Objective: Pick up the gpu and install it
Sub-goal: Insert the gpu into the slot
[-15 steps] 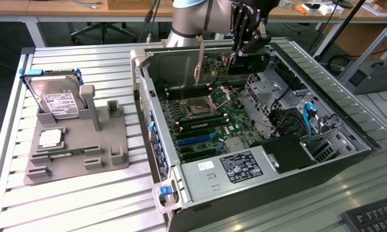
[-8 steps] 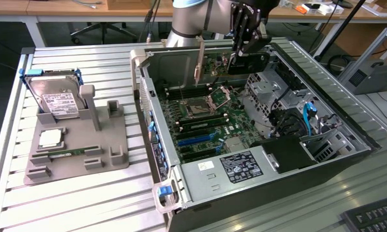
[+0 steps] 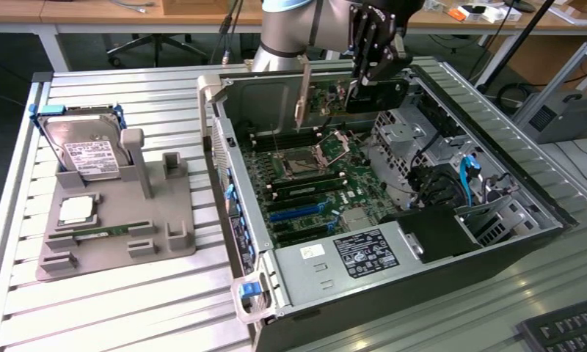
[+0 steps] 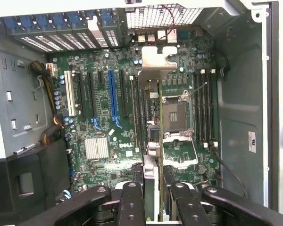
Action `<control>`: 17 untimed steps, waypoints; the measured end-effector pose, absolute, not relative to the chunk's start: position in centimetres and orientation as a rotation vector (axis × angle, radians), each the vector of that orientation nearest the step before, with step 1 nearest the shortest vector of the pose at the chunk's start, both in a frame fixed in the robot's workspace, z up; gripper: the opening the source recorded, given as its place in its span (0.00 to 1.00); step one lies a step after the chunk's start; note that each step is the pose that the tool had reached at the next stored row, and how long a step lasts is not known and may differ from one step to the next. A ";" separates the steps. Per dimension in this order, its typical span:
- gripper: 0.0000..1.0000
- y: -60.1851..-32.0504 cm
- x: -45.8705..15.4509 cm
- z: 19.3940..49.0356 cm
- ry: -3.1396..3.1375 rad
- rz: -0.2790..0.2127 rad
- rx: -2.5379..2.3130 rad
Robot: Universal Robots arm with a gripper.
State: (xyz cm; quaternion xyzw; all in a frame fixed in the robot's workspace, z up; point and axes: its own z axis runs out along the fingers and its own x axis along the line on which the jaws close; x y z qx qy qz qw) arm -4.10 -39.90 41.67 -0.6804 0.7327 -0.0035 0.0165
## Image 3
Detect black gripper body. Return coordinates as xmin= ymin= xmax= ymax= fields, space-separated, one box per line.
xmin=362 ymin=0 xmax=427 ymax=23

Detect metal socket cover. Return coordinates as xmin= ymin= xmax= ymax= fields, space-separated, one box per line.
xmin=312 ymin=131 xmax=352 ymax=162

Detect green Dell motherboard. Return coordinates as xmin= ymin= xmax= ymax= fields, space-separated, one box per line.
xmin=239 ymin=126 xmax=407 ymax=250

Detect wooden desk white frame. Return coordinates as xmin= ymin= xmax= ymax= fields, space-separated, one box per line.
xmin=376 ymin=0 xmax=587 ymax=80
xmin=0 ymin=0 xmax=266 ymax=73

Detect grey plastic parts rack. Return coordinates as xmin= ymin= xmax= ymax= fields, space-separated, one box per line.
xmin=35 ymin=128 xmax=198 ymax=282

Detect CPU socket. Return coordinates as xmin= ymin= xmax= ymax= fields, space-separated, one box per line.
xmin=276 ymin=148 xmax=327 ymax=180

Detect grey power supply unit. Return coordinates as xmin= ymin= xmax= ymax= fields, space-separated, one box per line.
xmin=272 ymin=219 xmax=427 ymax=308

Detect blue disk wire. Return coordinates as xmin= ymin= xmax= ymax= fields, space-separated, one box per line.
xmin=462 ymin=155 xmax=483 ymax=206

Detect black tripod pole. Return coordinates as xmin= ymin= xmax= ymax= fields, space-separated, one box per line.
xmin=475 ymin=0 xmax=557 ymax=91

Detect black expansion slot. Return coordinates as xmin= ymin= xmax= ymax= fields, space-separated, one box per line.
xmin=278 ymin=229 xmax=335 ymax=247
xmin=266 ymin=196 xmax=324 ymax=213

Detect white and black device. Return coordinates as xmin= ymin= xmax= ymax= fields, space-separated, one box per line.
xmin=458 ymin=4 xmax=523 ymax=23

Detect blue case latch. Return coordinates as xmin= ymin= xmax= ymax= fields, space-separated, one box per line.
xmin=238 ymin=281 xmax=262 ymax=300

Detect black office chair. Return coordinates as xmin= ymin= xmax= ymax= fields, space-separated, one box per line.
xmin=105 ymin=32 xmax=210 ymax=67

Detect silver CPU chip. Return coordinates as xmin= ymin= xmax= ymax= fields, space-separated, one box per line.
xmin=57 ymin=197 xmax=97 ymax=224

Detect blue expansion slot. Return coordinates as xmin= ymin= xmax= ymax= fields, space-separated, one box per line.
xmin=268 ymin=205 xmax=324 ymax=222

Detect black keyboard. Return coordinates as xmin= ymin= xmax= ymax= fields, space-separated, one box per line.
xmin=515 ymin=295 xmax=587 ymax=352

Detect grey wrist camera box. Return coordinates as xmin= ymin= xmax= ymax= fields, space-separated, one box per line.
xmin=391 ymin=34 xmax=410 ymax=62

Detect grey computer tower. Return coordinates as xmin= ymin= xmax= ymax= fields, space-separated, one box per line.
xmin=511 ymin=91 xmax=587 ymax=144

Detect metal disk bay cage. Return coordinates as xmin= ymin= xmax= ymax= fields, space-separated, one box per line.
xmin=371 ymin=71 xmax=475 ymax=184

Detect dark RAM stick with label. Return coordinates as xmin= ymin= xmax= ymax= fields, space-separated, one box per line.
xmin=271 ymin=179 xmax=348 ymax=201

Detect open black PC case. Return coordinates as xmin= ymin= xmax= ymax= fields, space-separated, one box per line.
xmin=196 ymin=64 xmax=578 ymax=352

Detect green RAM stick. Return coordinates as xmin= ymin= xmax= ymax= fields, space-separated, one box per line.
xmin=72 ymin=225 xmax=131 ymax=241

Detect silver chipset heatsink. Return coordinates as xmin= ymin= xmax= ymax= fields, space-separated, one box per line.
xmin=342 ymin=210 xmax=376 ymax=230

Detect black power wire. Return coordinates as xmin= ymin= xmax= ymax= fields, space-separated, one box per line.
xmin=409 ymin=166 xmax=466 ymax=212

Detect graphics card with black fan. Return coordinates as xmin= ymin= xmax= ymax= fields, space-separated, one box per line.
xmin=292 ymin=54 xmax=413 ymax=133

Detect black RAM slot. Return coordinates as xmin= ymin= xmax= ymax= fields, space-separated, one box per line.
xmin=251 ymin=136 xmax=324 ymax=152
xmin=263 ymin=170 xmax=347 ymax=188
xmin=248 ymin=128 xmax=322 ymax=144

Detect hard disk in blue caddy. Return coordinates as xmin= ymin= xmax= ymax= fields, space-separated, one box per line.
xmin=28 ymin=103 xmax=133 ymax=183

